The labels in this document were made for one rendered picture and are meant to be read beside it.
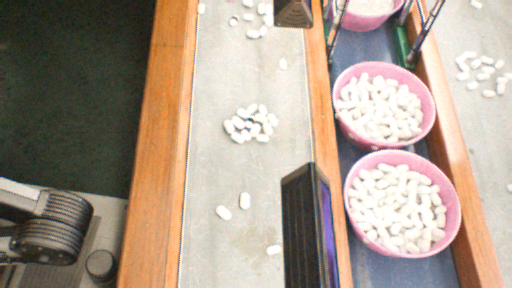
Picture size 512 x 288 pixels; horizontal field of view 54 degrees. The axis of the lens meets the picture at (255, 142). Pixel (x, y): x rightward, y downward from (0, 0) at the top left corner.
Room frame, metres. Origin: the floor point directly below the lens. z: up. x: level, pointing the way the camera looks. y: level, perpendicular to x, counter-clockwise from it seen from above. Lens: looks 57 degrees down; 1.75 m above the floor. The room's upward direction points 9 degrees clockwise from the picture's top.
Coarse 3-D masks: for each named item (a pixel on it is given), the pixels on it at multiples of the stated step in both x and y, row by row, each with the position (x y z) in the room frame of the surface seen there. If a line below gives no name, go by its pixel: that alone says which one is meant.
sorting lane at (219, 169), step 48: (240, 0) 1.14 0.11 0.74; (240, 48) 0.95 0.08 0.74; (288, 48) 0.98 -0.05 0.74; (192, 96) 0.76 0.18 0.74; (240, 96) 0.79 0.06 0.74; (288, 96) 0.81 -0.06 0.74; (192, 144) 0.62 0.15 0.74; (240, 144) 0.64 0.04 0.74; (288, 144) 0.66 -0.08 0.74; (192, 192) 0.49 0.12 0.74; (240, 192) 0.51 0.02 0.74; (192, 240) 0.38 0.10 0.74; (240, 240) 0.40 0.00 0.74
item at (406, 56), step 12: (408, 0) 1.17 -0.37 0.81; (420, 0) 1.14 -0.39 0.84; (444, 0) 1.01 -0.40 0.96; (408, 12) 1.17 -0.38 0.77; (420, 12) 1.09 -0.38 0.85; (432, 12) 1.02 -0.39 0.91; (396, 24) 1.18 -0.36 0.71; (420, 24) 1.05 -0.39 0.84; (432, 24) 1.01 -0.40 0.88; (396, 36) 1.14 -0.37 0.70; (420, 36) 1.02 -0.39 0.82; (396, 48) 1.10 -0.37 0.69; (408, 48) 1.08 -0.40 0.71; (420, 48) 1.02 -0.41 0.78; (408, 60) 1.02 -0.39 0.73
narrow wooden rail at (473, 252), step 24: (408, 24) 1.16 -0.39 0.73; (432, 48) 1.05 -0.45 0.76; (432, 72) 0.95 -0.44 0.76; (432, 96) 0.87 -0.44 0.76; (456, 120) 0.80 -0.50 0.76; (432, 144) 0.76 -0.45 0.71; (456, 144) 0.73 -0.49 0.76; (456, 168) 0.66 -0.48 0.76; (456, 192) 0.59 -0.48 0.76; (480, 216) 0.54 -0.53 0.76; (456, 240) 0.50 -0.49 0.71; (480, 240) 0.48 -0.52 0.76; (456, 264) 0.45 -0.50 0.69; (480, 264) 0.43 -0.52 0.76
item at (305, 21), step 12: (276, 0) 0.79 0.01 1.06; (288, 0) 0.76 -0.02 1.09; (300, 0) 0.75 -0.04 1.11; (276, 12) 0.76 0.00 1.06; (288, 12) 0.74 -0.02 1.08; (300, 12) 0.75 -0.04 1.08; (312, 12) 0.78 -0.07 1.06; (276, 24) 0.74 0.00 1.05; (288, 24) 0.74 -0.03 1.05; (300, 24) 0.75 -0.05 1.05; (312, 24) 0.75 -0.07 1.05
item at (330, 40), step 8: (328, 0) 1.13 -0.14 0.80; (336, 0) 1.08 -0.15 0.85; (344, 0) 0.98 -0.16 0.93; (328, 8) 1.13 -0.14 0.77; (336, 8) 1.05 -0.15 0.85; (344, 8) 0.98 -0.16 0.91; (336, 16) 0.99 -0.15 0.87; (344, 16) 0.99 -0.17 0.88; (336, 24) 0.98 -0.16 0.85; (328, 32) 1.09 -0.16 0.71; (336, 32) 0.98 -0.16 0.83; (328, 40) 0.99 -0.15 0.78; (336, 40) 0.99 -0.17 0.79; (328, 48) 0.98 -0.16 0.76; (328, 56) 0.98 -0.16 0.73; (328, 64) 0.97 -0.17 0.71; (328, 72) 0.97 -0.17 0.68
